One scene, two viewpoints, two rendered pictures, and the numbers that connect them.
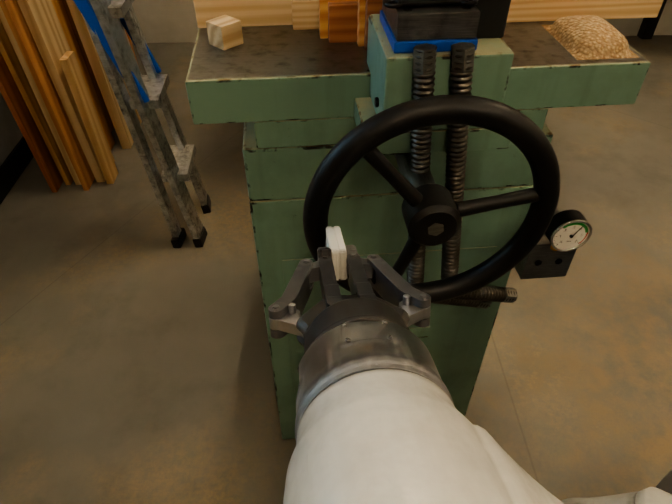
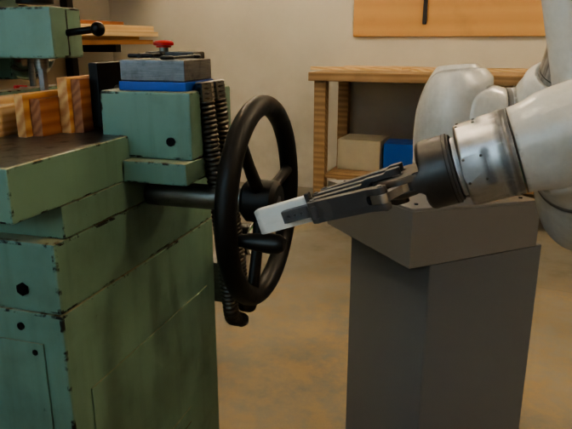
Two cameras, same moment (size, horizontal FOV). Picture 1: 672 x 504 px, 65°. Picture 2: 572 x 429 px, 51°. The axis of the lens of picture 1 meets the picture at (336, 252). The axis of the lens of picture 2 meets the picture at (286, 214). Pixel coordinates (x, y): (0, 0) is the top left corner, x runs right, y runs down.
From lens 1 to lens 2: 0.66 m
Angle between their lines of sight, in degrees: 63
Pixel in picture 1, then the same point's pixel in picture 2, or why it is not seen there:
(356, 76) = (120, 140)
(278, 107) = (77, 183)
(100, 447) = not seen: outside the picture
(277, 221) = (84, 332)
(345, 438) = (561, 91)
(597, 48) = not seen: hidden behind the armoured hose
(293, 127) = (88, 203)
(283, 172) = (85, 262)
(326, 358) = (482, 126)
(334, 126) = (113, 194)
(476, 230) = (195, 274)
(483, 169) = (189, 211)
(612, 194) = not seen: hidden behind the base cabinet
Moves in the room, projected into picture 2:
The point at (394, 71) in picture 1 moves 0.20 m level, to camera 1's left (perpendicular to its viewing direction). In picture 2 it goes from (193, 103) to (91, 122)
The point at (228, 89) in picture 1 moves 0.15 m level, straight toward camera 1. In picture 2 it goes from (41, 170) to (172, 176)
